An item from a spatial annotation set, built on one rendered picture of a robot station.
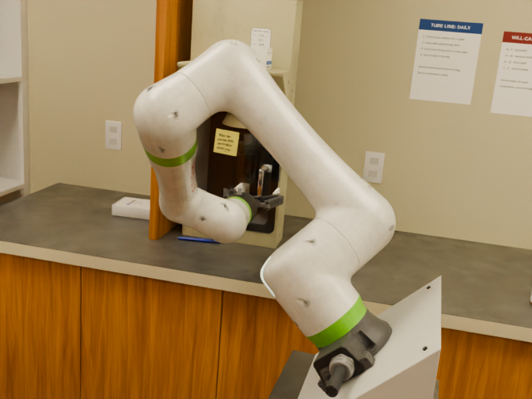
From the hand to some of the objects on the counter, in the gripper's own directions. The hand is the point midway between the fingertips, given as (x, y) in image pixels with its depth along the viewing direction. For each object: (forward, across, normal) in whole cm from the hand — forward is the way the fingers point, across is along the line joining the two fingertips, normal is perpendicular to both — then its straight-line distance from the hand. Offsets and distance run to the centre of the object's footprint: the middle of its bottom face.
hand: (258, 191), depth 197 cm
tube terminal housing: (+20, +11, +20) cm, 30 cm away
